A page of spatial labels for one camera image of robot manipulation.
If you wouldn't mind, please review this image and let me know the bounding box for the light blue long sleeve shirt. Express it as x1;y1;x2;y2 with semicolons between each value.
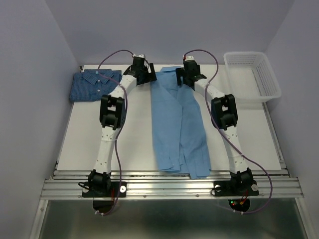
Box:
151;66;211;179

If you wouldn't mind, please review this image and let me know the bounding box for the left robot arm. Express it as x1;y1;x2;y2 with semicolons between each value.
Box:
83;54;157;197

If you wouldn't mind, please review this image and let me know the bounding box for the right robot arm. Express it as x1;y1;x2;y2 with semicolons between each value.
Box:
176;56;259;197

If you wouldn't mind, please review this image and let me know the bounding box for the blue plaid folded shirt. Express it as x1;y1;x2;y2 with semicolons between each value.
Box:
69;69;122;102

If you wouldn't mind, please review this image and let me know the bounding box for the white plastic mesh basket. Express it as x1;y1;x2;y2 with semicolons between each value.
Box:
223;51;282;103

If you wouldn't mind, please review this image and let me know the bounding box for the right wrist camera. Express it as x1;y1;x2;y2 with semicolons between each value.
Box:
183;55;194;61

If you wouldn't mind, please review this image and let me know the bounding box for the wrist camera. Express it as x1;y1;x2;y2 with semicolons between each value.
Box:
183;55;194;61
132;54;146;59

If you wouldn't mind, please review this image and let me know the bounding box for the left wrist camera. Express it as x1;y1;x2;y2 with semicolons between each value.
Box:
132;54;146;59

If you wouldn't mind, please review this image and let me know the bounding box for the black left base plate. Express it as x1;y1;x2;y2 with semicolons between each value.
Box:
78;181;127;198

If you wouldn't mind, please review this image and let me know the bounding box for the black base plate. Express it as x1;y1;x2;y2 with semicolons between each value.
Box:
78;181;127;198
213;180;259;197

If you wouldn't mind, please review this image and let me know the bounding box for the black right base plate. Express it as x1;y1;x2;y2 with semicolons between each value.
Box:
213;180;259;197

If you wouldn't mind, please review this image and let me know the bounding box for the aluminium mounting rail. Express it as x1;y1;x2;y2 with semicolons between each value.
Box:
40;169;304;200

